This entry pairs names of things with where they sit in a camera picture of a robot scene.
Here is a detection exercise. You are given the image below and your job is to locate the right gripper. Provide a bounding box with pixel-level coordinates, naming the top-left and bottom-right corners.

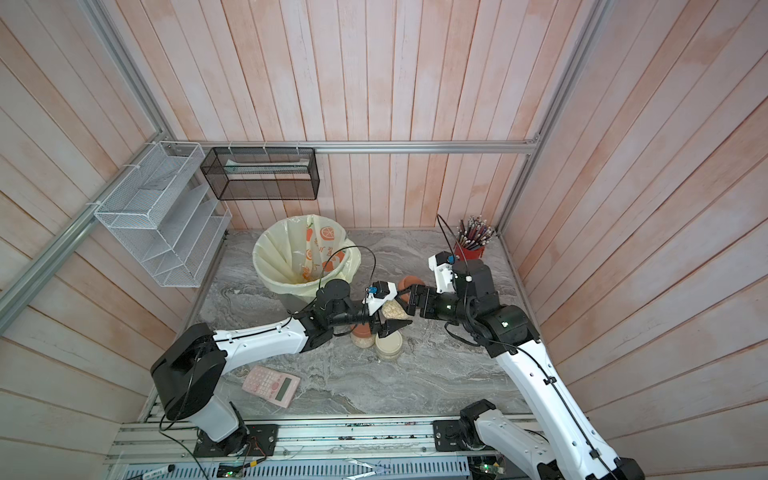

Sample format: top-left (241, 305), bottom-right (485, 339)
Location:
top-left (397, 286), bottom-right (477, 330)

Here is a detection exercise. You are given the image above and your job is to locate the brown jar lid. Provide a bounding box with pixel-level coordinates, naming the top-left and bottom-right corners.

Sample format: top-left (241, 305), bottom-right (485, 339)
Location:
top-left (398, 275), bottom-right (425, 303)

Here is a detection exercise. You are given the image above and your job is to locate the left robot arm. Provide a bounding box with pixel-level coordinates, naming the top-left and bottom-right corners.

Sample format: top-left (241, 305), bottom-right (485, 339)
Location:
top-left (150, 280), bottom-right (416, 456)

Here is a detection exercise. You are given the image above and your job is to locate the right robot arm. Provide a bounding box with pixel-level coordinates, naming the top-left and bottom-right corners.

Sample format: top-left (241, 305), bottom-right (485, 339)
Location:
top-left (406, 252), bottom-right (645, 479)

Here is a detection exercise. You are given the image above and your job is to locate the oatmeal jar with cream lid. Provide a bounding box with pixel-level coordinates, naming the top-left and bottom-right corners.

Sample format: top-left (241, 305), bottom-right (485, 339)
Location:
top-left (374, 331), bottom-right (404, 361)

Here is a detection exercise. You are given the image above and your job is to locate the oatmeal jar with brown lid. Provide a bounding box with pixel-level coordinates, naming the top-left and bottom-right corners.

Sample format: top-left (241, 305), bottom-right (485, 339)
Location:
top-left (351, 324), bottom-right (375, 349)

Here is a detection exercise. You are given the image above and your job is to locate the red pencil cup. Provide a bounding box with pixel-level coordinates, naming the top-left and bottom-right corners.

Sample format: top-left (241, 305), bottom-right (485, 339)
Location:
top-left (454, 243), bottom-right (485, 261)

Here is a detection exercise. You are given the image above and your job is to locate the bundle of pencils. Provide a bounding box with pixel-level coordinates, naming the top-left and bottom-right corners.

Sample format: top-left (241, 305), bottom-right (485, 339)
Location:
top-left (458, 216), bottom-right (496, 251)

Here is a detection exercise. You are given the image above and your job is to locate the grey trash bin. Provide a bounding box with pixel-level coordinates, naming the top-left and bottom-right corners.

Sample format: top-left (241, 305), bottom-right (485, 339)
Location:
top-left (273, 281), bottom-right (318, 312)

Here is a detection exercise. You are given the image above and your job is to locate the pink calculator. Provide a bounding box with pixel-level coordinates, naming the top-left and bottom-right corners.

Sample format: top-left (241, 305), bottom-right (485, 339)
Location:
top-left (242, 365), bottom-right (300, 408)

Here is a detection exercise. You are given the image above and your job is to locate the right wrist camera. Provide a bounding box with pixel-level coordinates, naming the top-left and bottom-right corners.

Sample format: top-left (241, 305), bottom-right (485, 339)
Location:
top-left (428, 251), bottom-right (455, 294)

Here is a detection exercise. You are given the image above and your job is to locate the horizontal aluminium frame bar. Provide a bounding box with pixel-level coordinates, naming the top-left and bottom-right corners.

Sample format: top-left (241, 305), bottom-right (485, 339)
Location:
top-left (198, 140), bottom-right (538, 154)

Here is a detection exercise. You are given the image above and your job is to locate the black wire mesh basket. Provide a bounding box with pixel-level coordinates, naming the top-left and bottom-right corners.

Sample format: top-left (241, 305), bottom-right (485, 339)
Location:
top-left (201, 146), bottom-right (320, 201)

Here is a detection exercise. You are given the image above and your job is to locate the white wire mesh shelf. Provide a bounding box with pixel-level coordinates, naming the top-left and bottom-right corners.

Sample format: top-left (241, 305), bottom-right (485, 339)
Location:
top-left (95, 142), bottom-right (232, 288)

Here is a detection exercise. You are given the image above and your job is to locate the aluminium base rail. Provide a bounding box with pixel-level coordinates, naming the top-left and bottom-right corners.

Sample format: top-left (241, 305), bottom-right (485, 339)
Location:
top-left (104, 413), bottom-right (603, 480)

